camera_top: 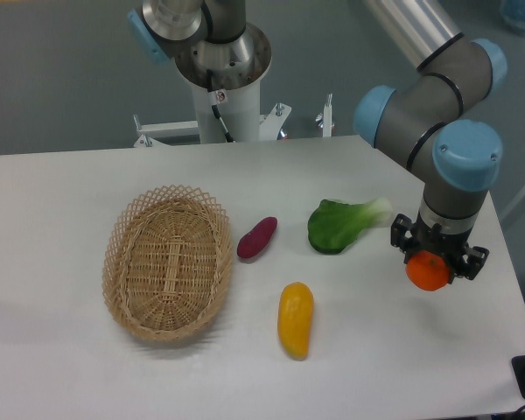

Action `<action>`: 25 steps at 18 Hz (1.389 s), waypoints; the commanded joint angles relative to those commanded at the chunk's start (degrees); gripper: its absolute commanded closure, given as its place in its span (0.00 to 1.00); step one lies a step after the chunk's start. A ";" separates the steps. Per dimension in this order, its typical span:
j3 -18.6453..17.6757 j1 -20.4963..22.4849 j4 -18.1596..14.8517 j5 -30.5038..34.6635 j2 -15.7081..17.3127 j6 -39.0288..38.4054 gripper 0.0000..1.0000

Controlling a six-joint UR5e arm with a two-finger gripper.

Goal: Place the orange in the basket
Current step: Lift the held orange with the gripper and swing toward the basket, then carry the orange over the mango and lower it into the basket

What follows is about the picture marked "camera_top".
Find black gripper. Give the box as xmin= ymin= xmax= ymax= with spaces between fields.
xmin=390 ymin=213 xmax=489 ymax=284

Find orange fruit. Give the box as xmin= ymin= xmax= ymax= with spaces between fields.
xmin=406 ymin=250 xmax=451 ymax=291

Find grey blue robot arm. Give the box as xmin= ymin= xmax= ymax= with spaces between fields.
xmin=128 ymin=1 xmax=507 ymax=279

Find woven wicker basket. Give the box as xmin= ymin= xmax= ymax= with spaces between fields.
xmin=102 ymin=185 xmax=234 ymax=343

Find green bok choy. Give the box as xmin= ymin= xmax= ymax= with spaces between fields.
xmin=307 ymin=198 xmax=393 ymax=255

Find yellow mango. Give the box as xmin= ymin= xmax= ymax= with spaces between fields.
xmin=276 ymin=282 xmax=314 ymax=361

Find purple sweet potato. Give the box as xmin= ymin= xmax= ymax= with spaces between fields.
xmin=236 ymin=216 xmax=278 ymax=259

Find blue bag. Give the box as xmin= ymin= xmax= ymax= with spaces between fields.
xmin=500 ymin=0 xmax=525 ymax=37

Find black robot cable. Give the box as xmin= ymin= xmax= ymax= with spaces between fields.
xmin=206 ymin=68 xmax=236 ymax=144

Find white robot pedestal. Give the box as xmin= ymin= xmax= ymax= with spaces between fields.
xmin=174 ymin=24 xmax=271 ymax=144

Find white frame bracket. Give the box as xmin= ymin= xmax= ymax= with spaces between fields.
xmin=133 ymin=115 xmax=200 ymax=148

